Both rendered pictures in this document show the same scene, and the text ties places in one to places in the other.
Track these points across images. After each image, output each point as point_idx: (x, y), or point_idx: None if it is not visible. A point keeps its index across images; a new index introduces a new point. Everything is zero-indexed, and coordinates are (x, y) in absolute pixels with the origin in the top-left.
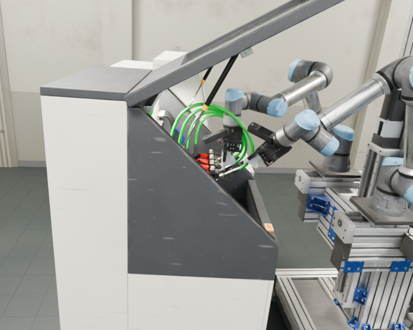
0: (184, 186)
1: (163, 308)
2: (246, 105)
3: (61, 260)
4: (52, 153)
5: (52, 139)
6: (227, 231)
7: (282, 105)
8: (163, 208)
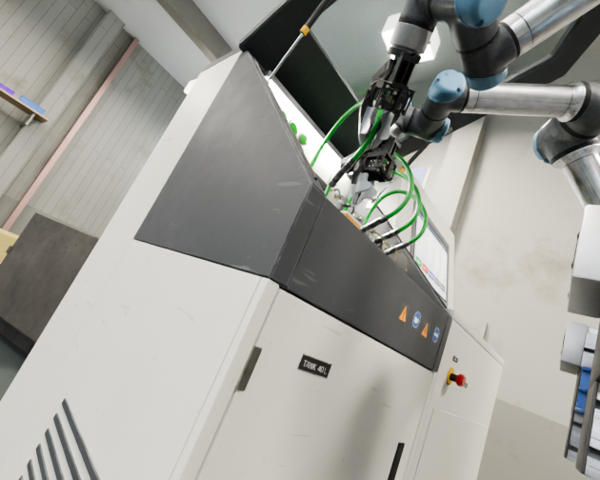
0: (238, 109)
1: (116, 310)
2: (410, 115)
3: (114, 217)
4: (178, 111)
5: (186, 100)
6: (249, 162)
7: (450, 73)
8: (208, 142)
